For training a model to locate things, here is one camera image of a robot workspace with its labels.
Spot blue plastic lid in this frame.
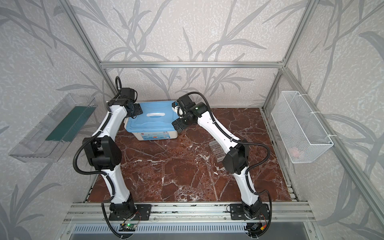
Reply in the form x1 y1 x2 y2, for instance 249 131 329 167
125 101 179 133

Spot white plastic bin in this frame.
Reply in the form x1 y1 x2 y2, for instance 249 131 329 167
132 130 178 141

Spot clear test tube rack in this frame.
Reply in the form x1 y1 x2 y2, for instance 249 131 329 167
209 141 227 163

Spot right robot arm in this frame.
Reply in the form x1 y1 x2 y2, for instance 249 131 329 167
172 92 271 219

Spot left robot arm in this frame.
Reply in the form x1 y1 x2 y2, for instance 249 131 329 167
73 88 143 220

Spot green circuit board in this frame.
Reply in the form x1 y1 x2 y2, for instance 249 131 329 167
119 223 138 232

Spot right circuit board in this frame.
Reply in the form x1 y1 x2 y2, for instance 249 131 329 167
245 223 268 233

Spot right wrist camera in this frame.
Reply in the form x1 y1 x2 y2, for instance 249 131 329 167
172 101 180 111

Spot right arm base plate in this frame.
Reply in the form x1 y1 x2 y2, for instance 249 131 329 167
227 204 271 220

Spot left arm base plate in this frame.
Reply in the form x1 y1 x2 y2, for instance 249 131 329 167
109 204 152 221

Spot white wire basket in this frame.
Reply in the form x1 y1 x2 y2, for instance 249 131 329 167
272 91 334 164

